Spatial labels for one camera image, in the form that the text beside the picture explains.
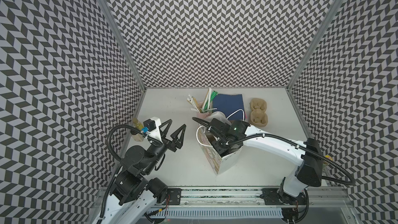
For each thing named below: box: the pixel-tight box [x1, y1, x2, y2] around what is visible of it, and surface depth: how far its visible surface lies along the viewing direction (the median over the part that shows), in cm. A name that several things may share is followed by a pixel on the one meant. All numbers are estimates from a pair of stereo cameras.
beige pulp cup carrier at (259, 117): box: [249, 98, 269, 128], surface depth 99 cm
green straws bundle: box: [203, 90, 219, 112], surface depth 93 cm
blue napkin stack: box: [212, 93, 246, 121], surface depth 104 cm
